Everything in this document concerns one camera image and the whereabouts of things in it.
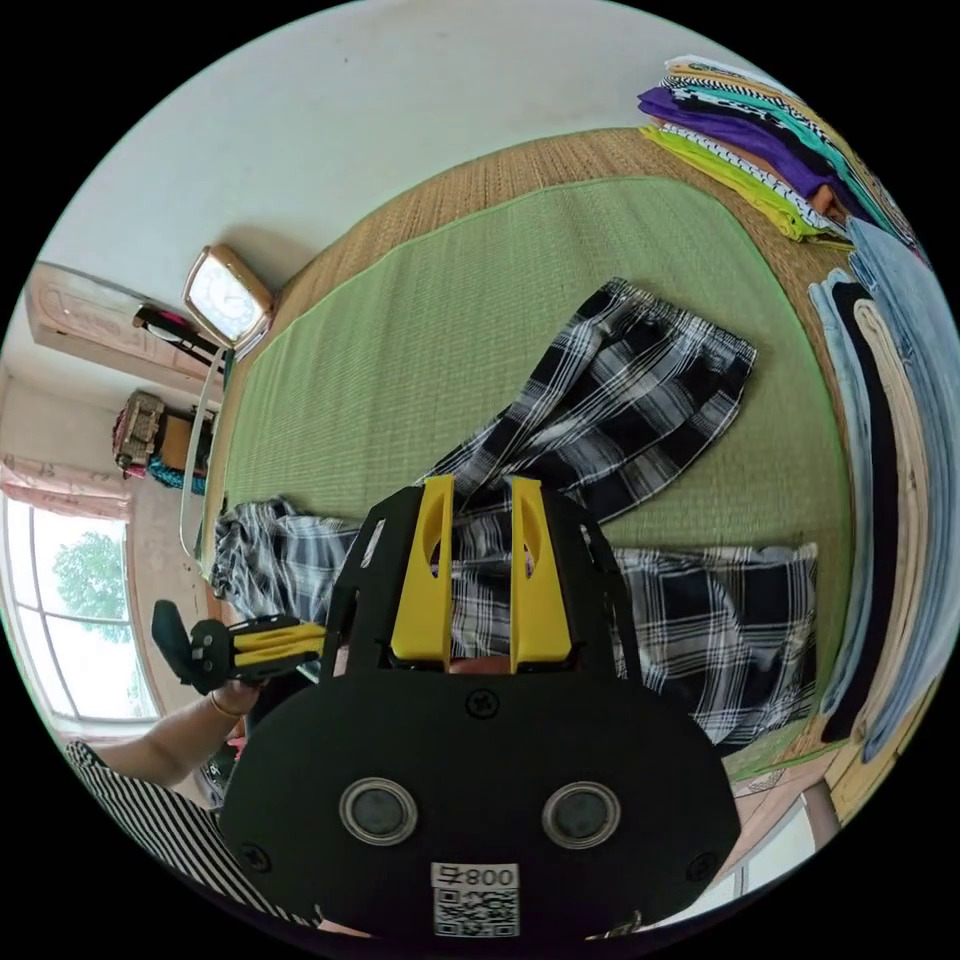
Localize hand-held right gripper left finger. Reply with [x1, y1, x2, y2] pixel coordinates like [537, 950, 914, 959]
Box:
[389, 473, 456, 664]

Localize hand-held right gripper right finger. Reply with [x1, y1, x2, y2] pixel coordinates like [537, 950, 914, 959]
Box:
[511, 476, 573, 673]

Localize black and white checkered pants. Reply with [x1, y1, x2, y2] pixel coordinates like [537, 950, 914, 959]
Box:
[208, 276, 820, 748]

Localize person's left forearm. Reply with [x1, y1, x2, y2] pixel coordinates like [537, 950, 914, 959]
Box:
[88, 691, 240, 790]

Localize person's left hand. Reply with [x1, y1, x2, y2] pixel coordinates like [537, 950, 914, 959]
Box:
[211, 677, 265, 719]

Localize window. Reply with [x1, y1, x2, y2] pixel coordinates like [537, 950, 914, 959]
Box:
[0, 500, 160, 723]

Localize white bent tube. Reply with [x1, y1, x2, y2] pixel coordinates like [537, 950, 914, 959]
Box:
[178, 349, 229, 560]

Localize shelf with bags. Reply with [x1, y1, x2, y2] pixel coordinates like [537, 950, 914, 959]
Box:
[110, 388, 217, 498]

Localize pink curtain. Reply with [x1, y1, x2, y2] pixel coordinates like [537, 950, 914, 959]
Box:
[0, 452, 134, 520]

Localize bed with green woven mat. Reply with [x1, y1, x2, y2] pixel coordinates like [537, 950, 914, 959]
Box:
[196, 125, 905, 830]

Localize rose gold clock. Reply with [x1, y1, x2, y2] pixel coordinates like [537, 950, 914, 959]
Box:
[182, 244, 276, 352]

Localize pink cupboard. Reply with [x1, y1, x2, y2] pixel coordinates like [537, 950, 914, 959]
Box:
[24, 260, 228, 385]

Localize pale blue pile of clothes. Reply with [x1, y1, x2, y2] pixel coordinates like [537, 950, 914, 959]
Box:
[806, 215, 960, 765]

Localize colourful pile of clothes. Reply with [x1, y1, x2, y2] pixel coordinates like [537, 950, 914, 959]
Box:
[635, 53, 933, 250]

